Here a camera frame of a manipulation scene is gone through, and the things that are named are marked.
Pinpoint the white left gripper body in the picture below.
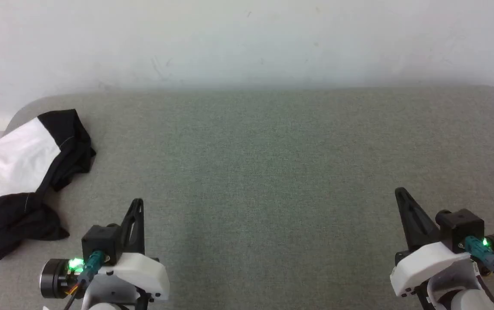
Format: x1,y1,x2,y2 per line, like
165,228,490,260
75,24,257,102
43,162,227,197
39,252,170,310

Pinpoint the teal camera connector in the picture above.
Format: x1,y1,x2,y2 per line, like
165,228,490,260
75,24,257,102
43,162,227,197
80,251,106,283
464,236,494,271

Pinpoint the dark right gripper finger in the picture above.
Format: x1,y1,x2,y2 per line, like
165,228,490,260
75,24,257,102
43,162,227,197
395,187,441,251

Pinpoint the black and white shirt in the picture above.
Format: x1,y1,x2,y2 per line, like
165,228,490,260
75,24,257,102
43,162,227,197
0,109,96,261

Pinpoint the grey fabric sofa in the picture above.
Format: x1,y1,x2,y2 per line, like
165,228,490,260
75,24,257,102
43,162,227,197
0,85,494,310

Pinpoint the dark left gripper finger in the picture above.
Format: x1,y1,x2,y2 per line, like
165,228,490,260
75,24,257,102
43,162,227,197
119,198,145,255

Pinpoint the teal right camera connector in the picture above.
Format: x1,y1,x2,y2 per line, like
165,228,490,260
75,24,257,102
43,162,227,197
464,236,494,271

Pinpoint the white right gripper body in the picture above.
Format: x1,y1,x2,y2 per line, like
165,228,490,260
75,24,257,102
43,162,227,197
391,232,494,310

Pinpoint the teal left camera connector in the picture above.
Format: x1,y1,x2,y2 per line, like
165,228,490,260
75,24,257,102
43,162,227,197
80,251,106,283

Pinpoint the thin left arm cable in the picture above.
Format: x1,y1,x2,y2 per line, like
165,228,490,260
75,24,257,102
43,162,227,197
63,279,89,310

